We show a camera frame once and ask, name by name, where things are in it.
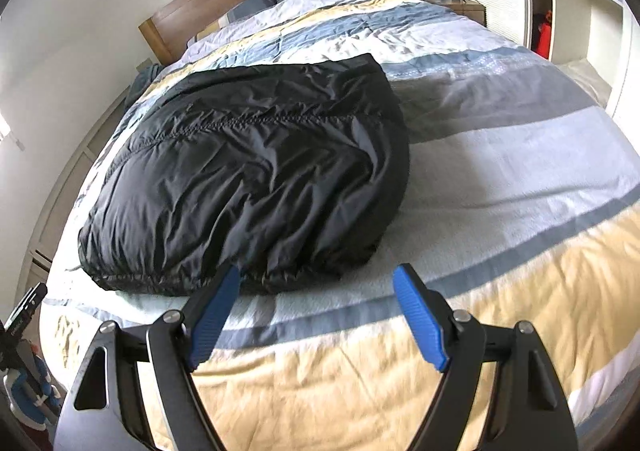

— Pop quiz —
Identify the wooden bedside table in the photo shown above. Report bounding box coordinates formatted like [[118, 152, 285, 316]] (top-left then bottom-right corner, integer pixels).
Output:
[[427, 0, 487, 26]]

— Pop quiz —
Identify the striped blue yellow duvet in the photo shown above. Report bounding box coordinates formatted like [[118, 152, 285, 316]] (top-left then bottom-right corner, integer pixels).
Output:
[[39, 0, 639, 450]]

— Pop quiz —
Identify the dark blue pillow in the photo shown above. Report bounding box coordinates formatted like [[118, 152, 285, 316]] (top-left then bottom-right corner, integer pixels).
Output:
[[224, 0, 284, 24]]

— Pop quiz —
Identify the red bag in wardrobe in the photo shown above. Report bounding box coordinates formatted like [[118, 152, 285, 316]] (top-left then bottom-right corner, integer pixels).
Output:
[[532, 11, 552, 59]]

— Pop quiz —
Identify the black puffer down jacket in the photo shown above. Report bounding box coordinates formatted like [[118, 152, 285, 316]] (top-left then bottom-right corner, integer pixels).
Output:
[[78, 54, 410, 296]]

